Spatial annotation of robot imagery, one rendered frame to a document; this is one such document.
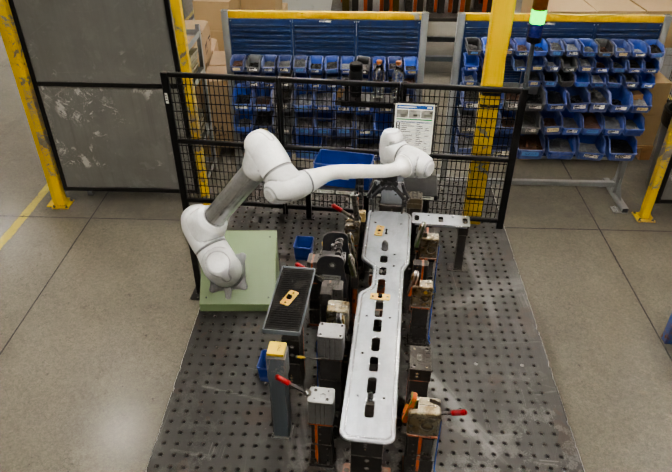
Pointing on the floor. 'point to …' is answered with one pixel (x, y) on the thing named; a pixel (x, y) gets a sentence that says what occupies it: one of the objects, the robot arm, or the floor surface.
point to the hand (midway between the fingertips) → (387, 209)
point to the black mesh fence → (331, 134)
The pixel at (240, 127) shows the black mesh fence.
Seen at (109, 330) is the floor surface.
